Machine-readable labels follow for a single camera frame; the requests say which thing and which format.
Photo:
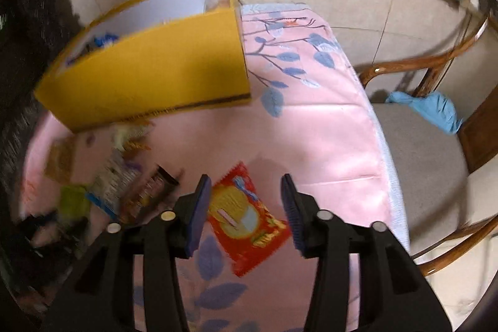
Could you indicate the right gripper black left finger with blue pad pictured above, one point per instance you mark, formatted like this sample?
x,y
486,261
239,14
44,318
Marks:
x,y
98,293

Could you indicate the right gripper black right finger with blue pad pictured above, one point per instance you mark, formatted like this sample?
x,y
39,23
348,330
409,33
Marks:
x,y
393,293

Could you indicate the red snack packet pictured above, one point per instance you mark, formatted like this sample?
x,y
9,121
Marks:
x,y
247,231

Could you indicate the brown chocolate bar packet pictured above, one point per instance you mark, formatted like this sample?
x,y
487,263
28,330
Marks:
x,y
148,196

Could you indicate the wooden armchair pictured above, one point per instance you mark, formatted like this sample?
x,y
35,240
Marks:
x,y
433,173

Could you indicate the wooden side cabinet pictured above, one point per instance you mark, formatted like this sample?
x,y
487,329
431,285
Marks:
x,y
478,135

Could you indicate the blue cloth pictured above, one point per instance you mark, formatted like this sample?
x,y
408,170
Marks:
x,y
436,108

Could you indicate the pink floral tablecloth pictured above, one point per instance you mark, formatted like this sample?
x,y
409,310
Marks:
x,y
309,118

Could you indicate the blue snack packet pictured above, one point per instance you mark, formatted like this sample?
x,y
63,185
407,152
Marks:
x,y
96,43

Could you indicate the yellow cardboard box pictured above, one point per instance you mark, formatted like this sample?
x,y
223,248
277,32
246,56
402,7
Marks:
x,y
171,55

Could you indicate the dark carved wooden screen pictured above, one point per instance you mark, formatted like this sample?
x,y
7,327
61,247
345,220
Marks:
x,y
33,33

